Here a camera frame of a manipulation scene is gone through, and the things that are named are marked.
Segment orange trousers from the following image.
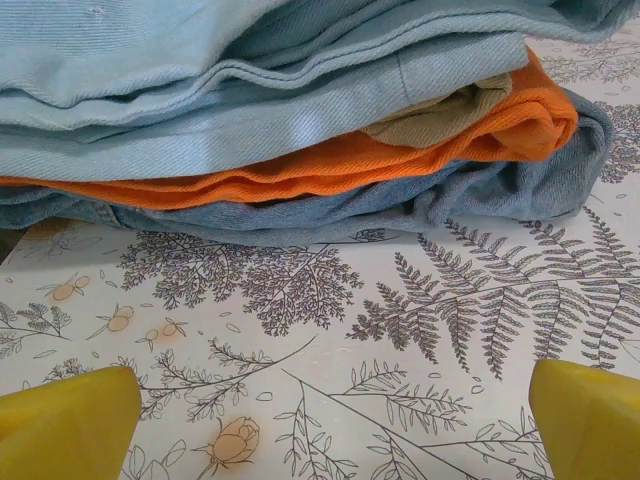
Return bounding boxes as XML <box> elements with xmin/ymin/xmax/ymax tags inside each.
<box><xmin>47</xmin><ymin>49</ymin><xmax>580</xmax><ymax>210</ymax></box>

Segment beige cloth piece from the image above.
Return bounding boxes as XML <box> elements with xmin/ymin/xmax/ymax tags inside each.
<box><xmin>359</xmin><ymin>71</ymin><xmax>515</xmax><ymax>150</ymax></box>

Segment light blue trousers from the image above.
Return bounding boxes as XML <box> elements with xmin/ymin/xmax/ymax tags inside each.
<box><xmin>0</xmin><ymin>0</ymin><xmax>640</xmax><ymax>180</ymax></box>

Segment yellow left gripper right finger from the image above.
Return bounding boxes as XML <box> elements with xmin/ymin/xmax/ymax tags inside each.
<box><xmin>528</xmin><ymin>358</ymin><xmax>640</xmax><ymax>480</ymax></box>

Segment blue denim trousers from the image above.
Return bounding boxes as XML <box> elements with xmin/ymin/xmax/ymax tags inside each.
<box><xmin>0</xmin><ymin>87</ymin><xmax>615</xmax><ymax>246</ymax></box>

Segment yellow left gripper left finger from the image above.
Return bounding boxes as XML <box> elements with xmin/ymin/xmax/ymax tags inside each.
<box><xmin>0</xmin><ymin>366</ymin><xmax>143</xmax><ymax>480</ymax></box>

